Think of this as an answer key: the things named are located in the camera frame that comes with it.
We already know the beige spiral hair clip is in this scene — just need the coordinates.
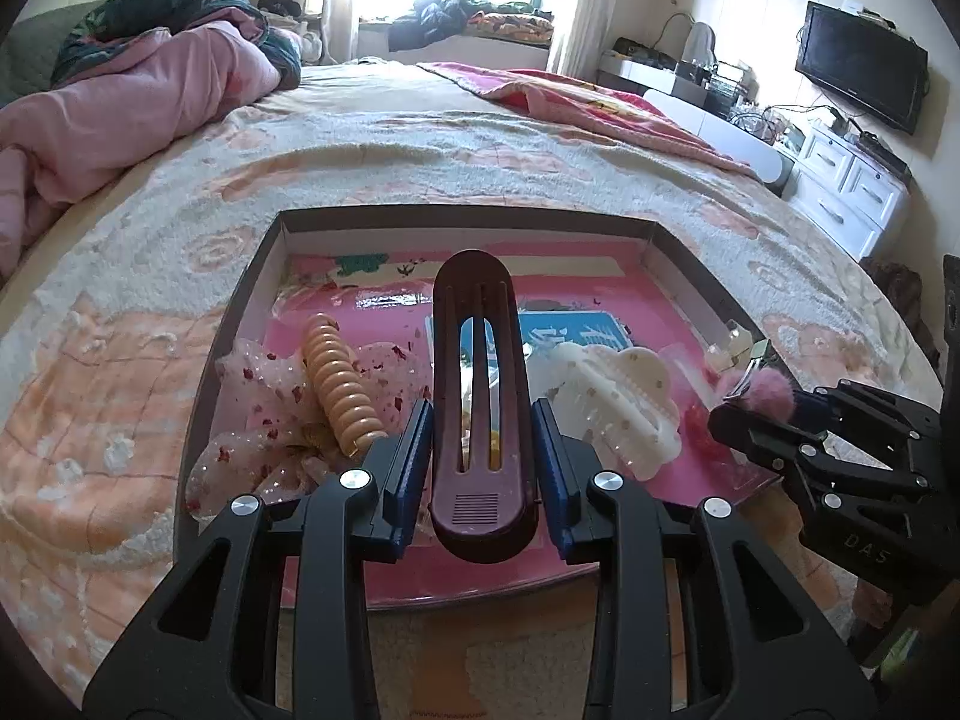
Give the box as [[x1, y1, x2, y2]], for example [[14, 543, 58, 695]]
[[302, 313, 389, 458]]

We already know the dark floral quilt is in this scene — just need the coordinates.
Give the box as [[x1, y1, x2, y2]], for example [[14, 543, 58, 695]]
[[51, 0, 302, 91]]

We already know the dark jacket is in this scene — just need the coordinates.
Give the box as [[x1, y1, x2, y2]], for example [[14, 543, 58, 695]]
[[388, 0, 481, 53]]

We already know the blue printed card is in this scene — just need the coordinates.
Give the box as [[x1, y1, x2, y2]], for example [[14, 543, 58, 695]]
[[426, 307, 631, 391]]

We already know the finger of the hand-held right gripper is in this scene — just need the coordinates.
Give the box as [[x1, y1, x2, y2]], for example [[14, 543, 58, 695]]
[[709, 401, 815, 482], [795, 381, 940, 445]]

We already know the white rounded footboard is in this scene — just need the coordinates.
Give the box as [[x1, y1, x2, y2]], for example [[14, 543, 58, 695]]
[[643, 88, 788, 188]]

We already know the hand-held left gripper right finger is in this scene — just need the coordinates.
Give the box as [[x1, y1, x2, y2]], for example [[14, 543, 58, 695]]
[[529, 397, 878, 720]]

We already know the white flower claw clip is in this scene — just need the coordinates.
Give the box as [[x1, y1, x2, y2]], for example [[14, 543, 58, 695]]
[[525, 343, 683, 482]]

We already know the white desk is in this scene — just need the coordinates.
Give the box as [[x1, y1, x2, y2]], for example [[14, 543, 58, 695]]
[[598, 52, 710, 102]]

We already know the green quilted headboard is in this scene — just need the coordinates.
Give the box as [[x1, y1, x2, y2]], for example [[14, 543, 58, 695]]
[[0, 1, 98, 110]]

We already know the black flat television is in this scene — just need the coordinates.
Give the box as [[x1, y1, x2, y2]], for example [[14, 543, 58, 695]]
[[795, 1, 929, 136]]

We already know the pink quilt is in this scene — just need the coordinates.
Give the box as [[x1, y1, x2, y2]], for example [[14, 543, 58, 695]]
[[0, 24, 301, 271]]

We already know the small white hair clip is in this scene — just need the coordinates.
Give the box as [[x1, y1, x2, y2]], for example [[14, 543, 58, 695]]
[[701, 319, 755, 376]]

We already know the sheer white curtain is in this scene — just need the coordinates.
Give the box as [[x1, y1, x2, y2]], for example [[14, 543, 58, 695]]
[[547, 0, 608, 80], [304, 0, 361, 65]]

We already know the maroon long hair clip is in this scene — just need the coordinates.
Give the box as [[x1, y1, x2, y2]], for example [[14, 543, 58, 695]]
[[430, 249, 541, 565]]

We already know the floral cushion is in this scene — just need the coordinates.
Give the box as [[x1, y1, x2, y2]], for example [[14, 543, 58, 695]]
[[472, 9, 556, 44]]

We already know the brown fluffy cloth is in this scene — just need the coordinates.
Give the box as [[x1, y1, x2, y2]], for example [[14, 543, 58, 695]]
[[859, 255, 942, 368]]

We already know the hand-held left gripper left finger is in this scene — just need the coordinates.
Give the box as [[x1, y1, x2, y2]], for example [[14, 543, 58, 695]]
[[81, 397, 436, 720]]

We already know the shallow brown box pink inside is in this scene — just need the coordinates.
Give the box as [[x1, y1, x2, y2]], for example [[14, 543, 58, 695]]
[[176, 204, 807, 612]]

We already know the floral sheer scrunchie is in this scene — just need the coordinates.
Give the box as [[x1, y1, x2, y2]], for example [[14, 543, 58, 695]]
[[186, 337, 421, 522]]

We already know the red and pink blanket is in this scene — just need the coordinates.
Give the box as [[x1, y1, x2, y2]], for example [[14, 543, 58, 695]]
[[416, 61, 762, 179]]

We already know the white desk lamp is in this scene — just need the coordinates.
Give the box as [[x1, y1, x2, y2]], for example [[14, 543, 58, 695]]
[[660, 13, 717, 72]]

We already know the white drawer cabinet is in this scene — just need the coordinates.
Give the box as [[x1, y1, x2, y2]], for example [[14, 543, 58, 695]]
[[784, 124, 912, 262]]

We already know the black set-top box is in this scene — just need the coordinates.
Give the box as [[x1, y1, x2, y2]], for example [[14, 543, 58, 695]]
[[855, 131, 914, 185]]

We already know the pink pompom hair clip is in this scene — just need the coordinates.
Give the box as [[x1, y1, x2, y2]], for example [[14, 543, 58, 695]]
[[716, 349, 803, 421]]

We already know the tangle of cables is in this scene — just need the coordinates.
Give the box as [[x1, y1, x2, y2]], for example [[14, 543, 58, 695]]
[[727, 101, 807, 147]]

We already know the metal desk rack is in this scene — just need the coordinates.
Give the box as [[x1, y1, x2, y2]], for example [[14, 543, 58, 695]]
[[705, 64, 751, 117]]

